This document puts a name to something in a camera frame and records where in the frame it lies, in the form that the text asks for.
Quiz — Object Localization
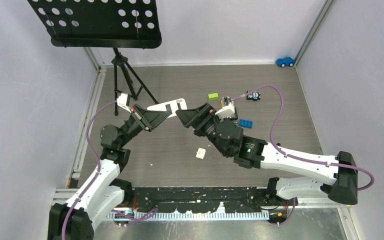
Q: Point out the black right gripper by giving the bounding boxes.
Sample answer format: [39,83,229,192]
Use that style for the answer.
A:
[175,102,230,157]

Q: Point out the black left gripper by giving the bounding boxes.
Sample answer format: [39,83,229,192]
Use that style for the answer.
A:
[118,104,170,148]

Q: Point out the red and white remote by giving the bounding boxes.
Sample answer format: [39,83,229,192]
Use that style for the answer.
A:
[146,98,188,114]

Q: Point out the white remote battery cover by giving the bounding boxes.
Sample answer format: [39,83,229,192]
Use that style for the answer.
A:
[195,148,206,160]

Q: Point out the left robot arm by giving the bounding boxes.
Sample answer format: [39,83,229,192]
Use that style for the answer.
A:
[47,104,171,240]

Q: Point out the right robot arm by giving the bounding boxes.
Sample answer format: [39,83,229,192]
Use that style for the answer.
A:
[175,103,358,205]

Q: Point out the lime green block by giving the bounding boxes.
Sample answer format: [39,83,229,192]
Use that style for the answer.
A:
[207,92,219,101]

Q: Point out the blue flat brick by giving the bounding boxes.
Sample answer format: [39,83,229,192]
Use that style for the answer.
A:
[238,119,253,129]

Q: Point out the black tripod music stand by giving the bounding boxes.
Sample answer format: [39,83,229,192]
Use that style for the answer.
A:
[28,0,162,104]

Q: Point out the blue toy car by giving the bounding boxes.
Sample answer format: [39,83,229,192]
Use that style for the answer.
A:
[275,57,295,68]

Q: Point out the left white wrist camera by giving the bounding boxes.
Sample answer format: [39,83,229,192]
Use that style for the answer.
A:
[116,92,132,113]

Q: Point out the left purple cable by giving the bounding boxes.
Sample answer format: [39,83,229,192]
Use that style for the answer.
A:
[61,100,159,240]

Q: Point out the purple cable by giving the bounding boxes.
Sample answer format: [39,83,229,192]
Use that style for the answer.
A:
[230,84,376,226]
[61,100,159,240]

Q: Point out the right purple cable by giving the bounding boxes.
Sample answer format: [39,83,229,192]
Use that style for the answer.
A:
[230,84,376,226]

